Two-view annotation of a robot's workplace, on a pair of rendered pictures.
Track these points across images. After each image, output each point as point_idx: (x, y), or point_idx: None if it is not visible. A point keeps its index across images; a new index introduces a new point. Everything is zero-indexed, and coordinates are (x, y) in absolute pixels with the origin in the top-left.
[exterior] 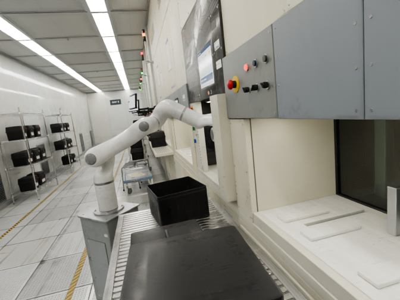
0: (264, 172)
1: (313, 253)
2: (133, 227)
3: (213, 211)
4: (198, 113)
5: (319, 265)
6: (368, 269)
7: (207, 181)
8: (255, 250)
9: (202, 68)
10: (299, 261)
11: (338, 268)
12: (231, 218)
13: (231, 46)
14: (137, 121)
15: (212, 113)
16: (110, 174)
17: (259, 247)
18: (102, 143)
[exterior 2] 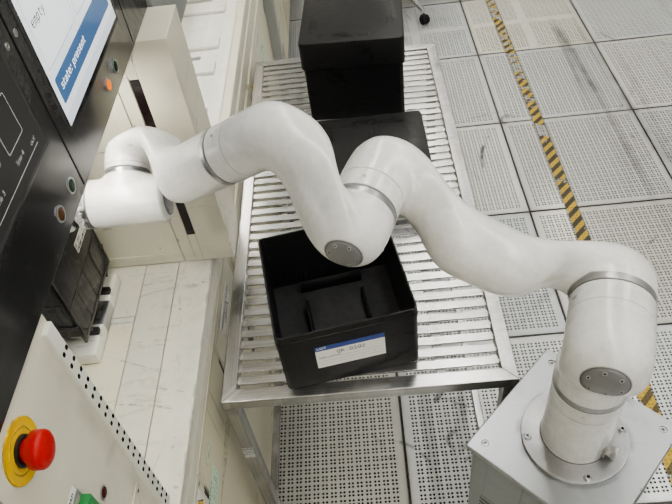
0: None
1: (222, 96)
2: (456, 293)
3: (256, 308)
4: (177, 145)
5: (231, 85)
6: (205, 70)
7: (193, 457)
8: (252, 178)
9: (49, 14)
10: (234, 111)
11: (220, 80)
12: (236, 265)
13: None
14: (410, 143)
15: (182, 75)
16: (559, 350)
17: (243, 182)
18: (578, 241)
